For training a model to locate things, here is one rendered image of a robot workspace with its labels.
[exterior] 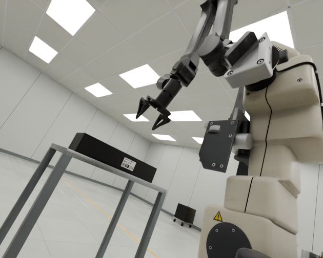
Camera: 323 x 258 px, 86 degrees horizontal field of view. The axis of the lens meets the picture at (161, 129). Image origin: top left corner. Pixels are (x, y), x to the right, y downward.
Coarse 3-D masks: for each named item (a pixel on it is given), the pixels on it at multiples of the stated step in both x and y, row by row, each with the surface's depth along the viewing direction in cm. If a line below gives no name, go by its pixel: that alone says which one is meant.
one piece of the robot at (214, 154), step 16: (240, 112) 55; (208, 128) 56; (224, 128) 52; (240, 128) 55; (208, 144) 53; (224, 144) 49; (240, 144) 47; (208, 160) 50; (224, 160) 47; (240, 160) 68
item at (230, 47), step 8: (248, 32) 43; (240, 40) 43; (248, 40) 43; (224, 48) 51; (232, 48) 44; (240, 48) 44; (248, 48) 44; (224, 56) 45; (232, 56) 44; (240, 56) 45; (224, 64) 52; (232, 64) 46
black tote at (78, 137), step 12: (72, 144) 102; (84, 144) 95; (96, 144) 100; (108, 144) 104; (96, 156) 100; (108, 156) 104; (120, 156) 109; (120, 168) 109; (132, 168) 115; (144, 168) 120; (156, 168) 127
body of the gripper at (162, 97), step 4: (160, 92) 66; (164, 92) 65; (168, 92) 64; (148, 96) 66; (160, 96) 65; (164, 96) 65; (168, 96) 65; (172, 96) 66; (152, 100) 62; (156, 100) 65; (160, 100) 65; (164, 100) 65; (168, 100) 65; (156, 104) 64; (160, 104) 64; (164, 104) 65; (168, 104) 67; (164, 108) 65; (168, 112) 67
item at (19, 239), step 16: (48, 160) 110; (64, 160) 79; (80, 160) 84; (96, 160) 88; (32, 176) 106; (128, 176) 100; (48, 192) 75; (128, 192) 146; (160, 192) 117; (16, 208) 100; (32, 208) 72; (160, 208) 115; (32, 224) 72; (112, 224) 136; (0, 240) 95; (16, 240) 68; (144, 240) 107; (16, 256) 68; (96, 256) 131
